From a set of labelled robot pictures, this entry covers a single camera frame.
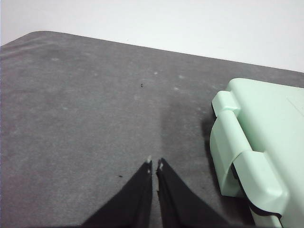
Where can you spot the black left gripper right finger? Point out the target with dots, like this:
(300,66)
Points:
(180,204)

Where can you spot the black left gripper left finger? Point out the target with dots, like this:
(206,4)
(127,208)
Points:
(128,204)

